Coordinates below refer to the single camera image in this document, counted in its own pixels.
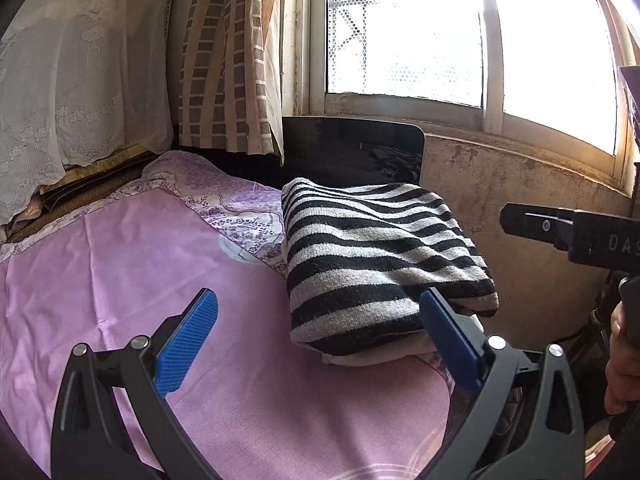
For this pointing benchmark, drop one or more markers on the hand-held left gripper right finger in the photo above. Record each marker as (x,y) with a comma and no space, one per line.
(450,345)

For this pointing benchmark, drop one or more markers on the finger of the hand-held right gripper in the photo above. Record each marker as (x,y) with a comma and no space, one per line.
(535,224)

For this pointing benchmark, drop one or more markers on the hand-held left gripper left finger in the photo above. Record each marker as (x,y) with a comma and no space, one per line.
(187,345)

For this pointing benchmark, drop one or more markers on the black grey striped sweater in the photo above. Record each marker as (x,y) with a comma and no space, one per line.
(370,260)

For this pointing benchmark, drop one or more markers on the person's right hand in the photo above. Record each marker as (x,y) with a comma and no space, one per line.
(622,370)

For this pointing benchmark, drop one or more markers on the cream folded garment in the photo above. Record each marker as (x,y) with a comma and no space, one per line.
(365,358)

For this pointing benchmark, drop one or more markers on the purple bed sheet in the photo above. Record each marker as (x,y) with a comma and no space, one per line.
(100,270)

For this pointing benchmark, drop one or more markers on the black glossy bed board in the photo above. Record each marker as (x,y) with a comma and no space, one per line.
(350,145)

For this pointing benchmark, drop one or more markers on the bright frosted window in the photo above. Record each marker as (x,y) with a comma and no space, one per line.
(410,35)

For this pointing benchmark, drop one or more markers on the white lace cover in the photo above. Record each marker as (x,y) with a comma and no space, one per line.
(75,85)

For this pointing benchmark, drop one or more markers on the brown checked curtain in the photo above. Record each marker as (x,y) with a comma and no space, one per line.
(225,60)

